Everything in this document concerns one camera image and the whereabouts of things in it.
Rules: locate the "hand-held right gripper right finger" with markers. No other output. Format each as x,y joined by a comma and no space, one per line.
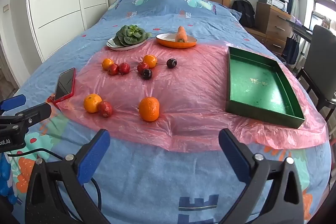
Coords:
233,153

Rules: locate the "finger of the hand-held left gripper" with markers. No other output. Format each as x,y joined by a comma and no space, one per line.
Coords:
15,102
36,111

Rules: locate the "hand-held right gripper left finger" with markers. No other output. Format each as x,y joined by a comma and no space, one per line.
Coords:
94,158

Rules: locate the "red apple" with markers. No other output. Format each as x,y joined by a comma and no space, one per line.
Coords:
124,68
113,69
142,66
105,109

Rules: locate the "large orange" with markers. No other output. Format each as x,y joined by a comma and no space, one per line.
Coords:
149,109

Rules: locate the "green tray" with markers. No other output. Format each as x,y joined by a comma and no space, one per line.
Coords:
257,82

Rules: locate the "small orange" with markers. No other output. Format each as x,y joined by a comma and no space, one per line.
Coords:
107,63

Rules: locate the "dark plum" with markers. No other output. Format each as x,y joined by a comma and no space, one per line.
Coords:
171,63
147,74

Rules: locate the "red phone charm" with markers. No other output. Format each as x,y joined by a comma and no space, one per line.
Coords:
51,99

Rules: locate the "red smartphone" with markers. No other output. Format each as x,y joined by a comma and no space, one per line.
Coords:
64,83

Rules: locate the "pink plastic sheet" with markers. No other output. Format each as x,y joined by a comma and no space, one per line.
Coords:
189,87

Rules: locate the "white plate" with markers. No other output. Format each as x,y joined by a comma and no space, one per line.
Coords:
111,43

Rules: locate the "dark tote bag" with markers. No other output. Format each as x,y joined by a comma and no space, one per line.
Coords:
290,49

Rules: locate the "green bok choy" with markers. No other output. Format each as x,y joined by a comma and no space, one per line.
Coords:
130,35

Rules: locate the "carrot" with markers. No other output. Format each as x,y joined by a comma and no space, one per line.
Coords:
181,33

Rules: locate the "orange oval dish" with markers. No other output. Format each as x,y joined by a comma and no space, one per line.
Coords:
165,39

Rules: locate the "dark chair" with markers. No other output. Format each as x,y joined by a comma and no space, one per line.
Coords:
323,50

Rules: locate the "wooden dresser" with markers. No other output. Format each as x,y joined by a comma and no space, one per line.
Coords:
270,19

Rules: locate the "desk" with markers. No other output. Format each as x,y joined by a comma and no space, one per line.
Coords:
299,27

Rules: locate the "black backpack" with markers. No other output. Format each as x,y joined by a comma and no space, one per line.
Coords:
244,11

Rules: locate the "wall switch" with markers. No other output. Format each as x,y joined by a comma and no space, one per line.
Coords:
5,8

